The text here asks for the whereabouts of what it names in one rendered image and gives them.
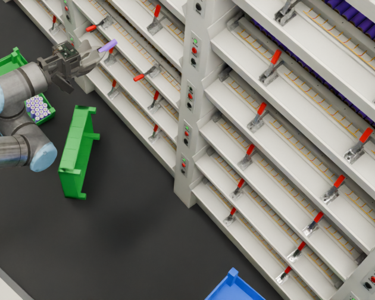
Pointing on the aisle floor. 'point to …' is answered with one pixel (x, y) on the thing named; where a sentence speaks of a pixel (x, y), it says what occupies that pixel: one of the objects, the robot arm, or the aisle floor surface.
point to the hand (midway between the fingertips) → (99, 52)
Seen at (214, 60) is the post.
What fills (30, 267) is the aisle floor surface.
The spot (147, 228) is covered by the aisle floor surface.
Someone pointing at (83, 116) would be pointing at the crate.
